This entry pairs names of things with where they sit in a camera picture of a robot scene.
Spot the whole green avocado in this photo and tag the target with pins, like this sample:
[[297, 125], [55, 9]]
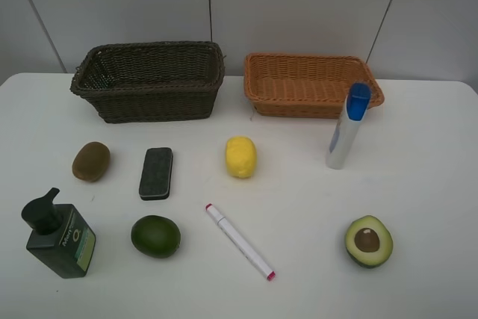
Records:
[[156, 236]]

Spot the brown kiwi fruit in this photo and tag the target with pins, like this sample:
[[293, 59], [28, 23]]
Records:
[[91, 162]]

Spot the dark green pump bottle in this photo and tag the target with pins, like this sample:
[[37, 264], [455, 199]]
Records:
[[60, 237]]

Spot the orange wicker basket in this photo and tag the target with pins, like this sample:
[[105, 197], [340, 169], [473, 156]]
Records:
[[305, 86]]

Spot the yellow lemon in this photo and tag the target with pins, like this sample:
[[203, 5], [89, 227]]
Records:
[[240, 157]]

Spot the black whiteboard eraser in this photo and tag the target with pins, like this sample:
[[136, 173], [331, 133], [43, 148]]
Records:
[[156, 174]]

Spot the dark brown wicker basket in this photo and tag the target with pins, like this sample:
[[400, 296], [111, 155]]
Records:
[[151, 82]]

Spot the white pink-tipped marker pen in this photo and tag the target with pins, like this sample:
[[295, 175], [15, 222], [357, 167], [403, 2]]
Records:
[[249, 252]]

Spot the white bottle blue cap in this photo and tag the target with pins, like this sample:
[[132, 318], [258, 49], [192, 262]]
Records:
[[353, 112]]

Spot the halved avocado with pit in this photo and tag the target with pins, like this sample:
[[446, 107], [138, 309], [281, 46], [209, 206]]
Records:
[[368, 242]]

